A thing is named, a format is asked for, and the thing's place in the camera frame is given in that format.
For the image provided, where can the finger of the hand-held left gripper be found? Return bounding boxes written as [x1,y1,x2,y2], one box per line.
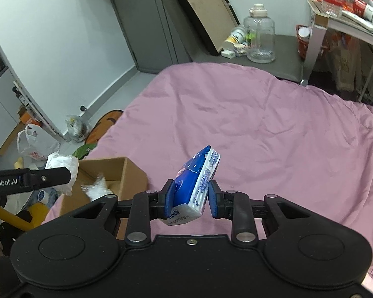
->
[28,166,72,193]

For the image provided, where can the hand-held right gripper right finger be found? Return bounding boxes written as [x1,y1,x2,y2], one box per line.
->
[208,180,303,244]

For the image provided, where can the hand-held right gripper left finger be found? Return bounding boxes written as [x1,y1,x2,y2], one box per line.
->
[71,178,176,246]

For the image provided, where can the white soft wad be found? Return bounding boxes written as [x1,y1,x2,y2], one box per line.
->
[45,152,79,197]

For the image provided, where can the blue tissue pack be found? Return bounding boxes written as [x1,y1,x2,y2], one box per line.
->
[157,145,221,226]

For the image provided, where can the cardboard box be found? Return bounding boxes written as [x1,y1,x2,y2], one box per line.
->
[58,157,149,241]

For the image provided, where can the white plastic bag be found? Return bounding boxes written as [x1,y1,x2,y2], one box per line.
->
[17,123,60,161]

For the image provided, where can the green leaf floor mat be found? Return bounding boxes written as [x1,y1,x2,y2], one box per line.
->
[72,143,97,161]

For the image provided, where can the clear bag of white stuffing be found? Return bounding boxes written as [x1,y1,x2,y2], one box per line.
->
[81,174,112,201]

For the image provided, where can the clear trash bag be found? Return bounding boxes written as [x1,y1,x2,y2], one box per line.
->
[65,114,93,143]

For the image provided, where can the orange cat-shaped floor mat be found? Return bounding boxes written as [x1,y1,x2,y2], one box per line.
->
[85,109,124,146]

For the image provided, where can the pink bedsheet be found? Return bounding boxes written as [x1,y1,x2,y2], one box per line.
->
[42,62,373,287]

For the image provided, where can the grey low table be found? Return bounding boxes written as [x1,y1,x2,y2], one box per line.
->
[189,34,305,84]

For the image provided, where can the white supplement bottle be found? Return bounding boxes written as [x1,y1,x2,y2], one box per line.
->
[223,27,248,50]

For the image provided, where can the large clear water jug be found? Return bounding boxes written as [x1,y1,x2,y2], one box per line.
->
[243,4,277,64]

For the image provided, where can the grey wardrobe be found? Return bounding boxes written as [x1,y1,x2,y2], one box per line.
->
[106,0,193,74]

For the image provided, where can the orange jar with white lid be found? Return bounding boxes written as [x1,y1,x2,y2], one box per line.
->
[296,24,312,60]

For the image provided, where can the beige canvas bag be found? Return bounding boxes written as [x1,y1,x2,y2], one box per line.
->
[326,33,364,93]

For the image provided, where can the black-framed brown board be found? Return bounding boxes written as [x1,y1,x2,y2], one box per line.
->
[165,0,240,56]

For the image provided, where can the white desk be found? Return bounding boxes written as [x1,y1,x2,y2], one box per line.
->
[301,0,373,103]

